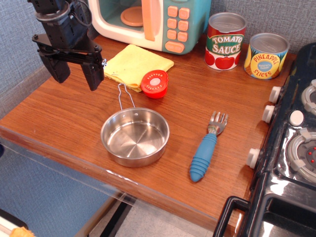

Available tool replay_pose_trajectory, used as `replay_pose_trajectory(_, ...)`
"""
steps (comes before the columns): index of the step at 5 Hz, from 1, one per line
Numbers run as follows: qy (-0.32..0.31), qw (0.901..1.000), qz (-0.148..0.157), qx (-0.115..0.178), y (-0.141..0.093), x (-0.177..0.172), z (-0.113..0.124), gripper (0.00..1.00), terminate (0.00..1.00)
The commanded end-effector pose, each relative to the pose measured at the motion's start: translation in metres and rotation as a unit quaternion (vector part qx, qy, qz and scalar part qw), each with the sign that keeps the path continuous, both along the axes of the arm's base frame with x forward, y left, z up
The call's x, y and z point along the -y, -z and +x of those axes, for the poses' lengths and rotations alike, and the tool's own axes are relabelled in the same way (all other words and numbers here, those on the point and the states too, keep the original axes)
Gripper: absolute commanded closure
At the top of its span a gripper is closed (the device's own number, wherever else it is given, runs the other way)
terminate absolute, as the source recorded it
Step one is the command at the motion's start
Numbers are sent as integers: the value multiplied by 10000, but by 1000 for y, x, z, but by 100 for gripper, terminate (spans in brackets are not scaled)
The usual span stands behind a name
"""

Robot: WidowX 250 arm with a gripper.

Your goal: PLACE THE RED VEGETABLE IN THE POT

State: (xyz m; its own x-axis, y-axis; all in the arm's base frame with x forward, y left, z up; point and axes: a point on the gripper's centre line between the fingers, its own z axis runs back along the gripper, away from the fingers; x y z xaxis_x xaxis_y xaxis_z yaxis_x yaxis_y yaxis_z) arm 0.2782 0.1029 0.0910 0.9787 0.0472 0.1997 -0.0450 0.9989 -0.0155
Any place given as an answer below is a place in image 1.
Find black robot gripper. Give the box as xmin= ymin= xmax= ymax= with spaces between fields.
xmin=32 ymin=7 xmax=104 ymax=91

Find red toy tomato slice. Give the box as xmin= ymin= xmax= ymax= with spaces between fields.
xmin=141 ymin=70 xmax=168 ymax=99

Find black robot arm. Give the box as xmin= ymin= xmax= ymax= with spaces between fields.
xmin=31 ymin=0 xmax=106 ymax=91

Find stainless steel pot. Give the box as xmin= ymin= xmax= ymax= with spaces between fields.
xmin=100 ymin=83 xmax=170 ymax=168

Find yellow cloth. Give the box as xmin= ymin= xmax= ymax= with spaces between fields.
xmin=104 ymin=44 xmax=174 ymax=92

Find orange microwave turntable plate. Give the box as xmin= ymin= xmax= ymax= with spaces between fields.
xmin=120 ymin=6 xmax=143 ymax=27

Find toy microwave oven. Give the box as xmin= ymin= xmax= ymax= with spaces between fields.
xmin=88 ymin=0 xmax=211 ymax=55

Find tomato sauce can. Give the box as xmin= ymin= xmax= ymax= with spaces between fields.
xmin=204 ymin=12 xmax=247 ymax=71

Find orange fuzzy object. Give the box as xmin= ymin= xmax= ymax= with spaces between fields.
xmin=9 ymin=227 xmax=35 ymax=237

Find pineapple slices can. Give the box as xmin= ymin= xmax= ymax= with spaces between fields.
xmin=244 ymin=33 xmax=290 ymax=80

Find white stove knob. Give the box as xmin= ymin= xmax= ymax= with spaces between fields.
xmin=246 ymin=148 xmax=260 ymax=169
xmin=262 ymin=105 xmax=275 ymax=123
xmin=269 ymin=86 xmax=282 ymax=104

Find black toy stove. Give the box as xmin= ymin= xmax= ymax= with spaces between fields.
xmin=214 ymin=43 xmax=316 ymax=237

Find blue handled fork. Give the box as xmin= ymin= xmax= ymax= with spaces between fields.
xmin=189 ymin=111 xmax=229 ymax=182

